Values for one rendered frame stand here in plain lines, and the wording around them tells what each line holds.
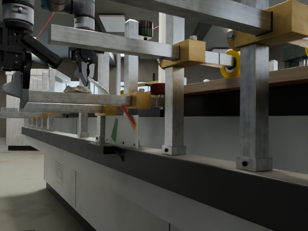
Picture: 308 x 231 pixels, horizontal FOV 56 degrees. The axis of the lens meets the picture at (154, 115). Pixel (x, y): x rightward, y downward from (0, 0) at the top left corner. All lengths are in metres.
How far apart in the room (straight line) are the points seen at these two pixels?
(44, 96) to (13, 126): 7.06
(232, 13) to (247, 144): 0.22
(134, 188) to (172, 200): 0.21
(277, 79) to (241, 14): 0.27
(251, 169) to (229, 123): 0.36
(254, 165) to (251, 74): 0.16
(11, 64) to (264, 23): 0.58
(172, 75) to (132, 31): 0.30
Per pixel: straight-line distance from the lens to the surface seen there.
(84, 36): 0.59
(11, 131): 7.89
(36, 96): 0.81
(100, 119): 1.16
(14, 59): 0.80
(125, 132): 0.92
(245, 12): 0.48
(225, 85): 0.80
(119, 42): 0.62
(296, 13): 0.51
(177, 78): 0.72
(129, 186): 0.98
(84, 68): 1.11
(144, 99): 0.87
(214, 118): 0.91
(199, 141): 0.97
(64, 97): 0.82
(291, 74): 0.68
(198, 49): 0.68
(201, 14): 0.42
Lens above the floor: 0.79
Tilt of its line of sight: 1 degrees up
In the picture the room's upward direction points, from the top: 1 degrees clockwise
